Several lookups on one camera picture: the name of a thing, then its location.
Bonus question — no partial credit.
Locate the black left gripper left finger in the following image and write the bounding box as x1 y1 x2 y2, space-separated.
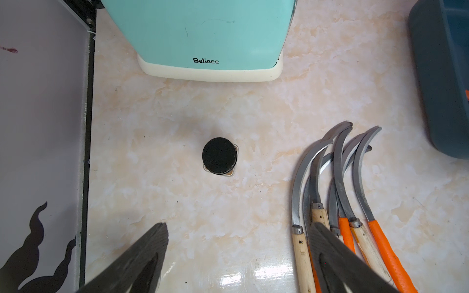
78 222 169 293

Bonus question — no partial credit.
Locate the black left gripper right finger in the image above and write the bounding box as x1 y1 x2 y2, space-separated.
309 223 397 293

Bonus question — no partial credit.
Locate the teal plastic storage box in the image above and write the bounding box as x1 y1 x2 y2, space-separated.
409 0 469 159

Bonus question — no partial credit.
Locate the black lid spice jar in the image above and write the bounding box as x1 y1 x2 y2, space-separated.
202 137 239 177

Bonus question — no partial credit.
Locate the mint green toaster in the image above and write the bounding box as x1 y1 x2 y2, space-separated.
103 0 297 83

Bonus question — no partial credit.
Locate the orange handle sickle middle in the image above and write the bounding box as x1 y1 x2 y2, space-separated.
329 134 365 252

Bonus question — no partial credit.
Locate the wooden handle sickle far left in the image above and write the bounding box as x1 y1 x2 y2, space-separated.
291 140 332 293

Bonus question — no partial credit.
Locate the wooden handle sickle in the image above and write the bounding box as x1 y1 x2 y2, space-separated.
333 126 394 286
309 121 352 229
291 140 332 293

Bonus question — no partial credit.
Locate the wooden handle sickle middle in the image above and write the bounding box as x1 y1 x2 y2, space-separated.
333 126 394 286

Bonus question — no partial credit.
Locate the orange handle sickle right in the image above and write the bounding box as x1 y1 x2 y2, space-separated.
352 126 417 293

